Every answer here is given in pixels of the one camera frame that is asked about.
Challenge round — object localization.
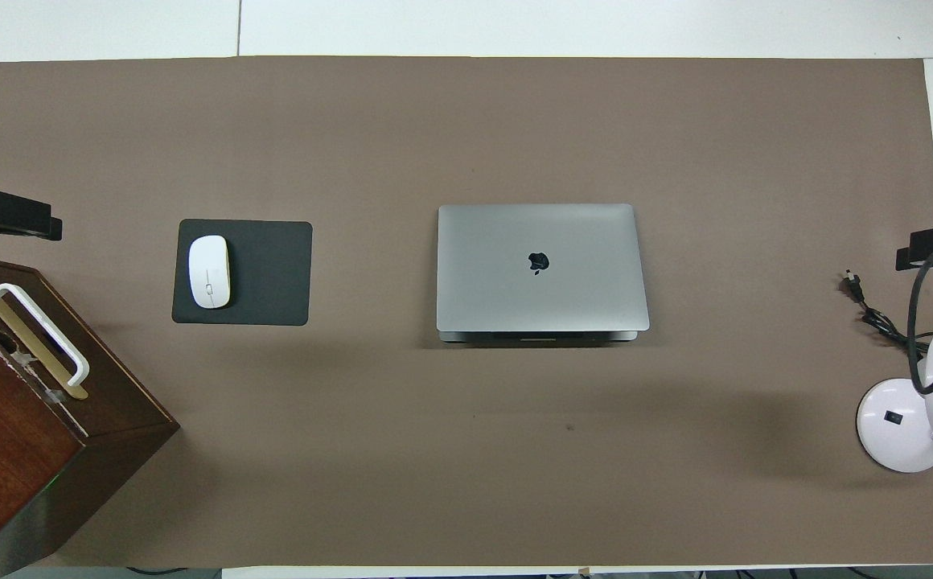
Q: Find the gold handle plate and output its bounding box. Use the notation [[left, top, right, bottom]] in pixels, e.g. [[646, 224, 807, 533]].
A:
[[0, 283, 89, 400]]

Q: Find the white desk lamp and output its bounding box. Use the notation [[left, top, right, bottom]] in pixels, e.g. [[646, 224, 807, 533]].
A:
[[857, 332, 933, 473]]

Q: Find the white box handle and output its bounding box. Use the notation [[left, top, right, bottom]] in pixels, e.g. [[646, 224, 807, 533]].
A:
[[0, 283, 90, 387]]

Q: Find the dark brown wooden box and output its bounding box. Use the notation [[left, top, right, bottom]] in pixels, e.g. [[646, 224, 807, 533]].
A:
[[0, 251, 180, 579]]

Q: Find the silver laptop with apple logo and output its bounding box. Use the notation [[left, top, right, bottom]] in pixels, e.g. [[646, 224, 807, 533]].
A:
[[436, 203, 651, 345]]

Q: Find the black mouse pad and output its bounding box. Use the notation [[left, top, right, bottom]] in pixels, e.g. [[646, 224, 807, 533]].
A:
[[172, 219, 314, 326]]

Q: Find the black lamp power cable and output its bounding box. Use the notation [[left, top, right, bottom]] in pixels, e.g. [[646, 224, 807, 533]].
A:
[[845, 271, 931, 360]]

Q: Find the large brown table mat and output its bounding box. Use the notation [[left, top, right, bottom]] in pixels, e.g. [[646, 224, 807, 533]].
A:
[[0, 56, 933, 568]]

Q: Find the white computer mouse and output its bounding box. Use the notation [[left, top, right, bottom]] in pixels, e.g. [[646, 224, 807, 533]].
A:
[[187, 235, 232, 310]]

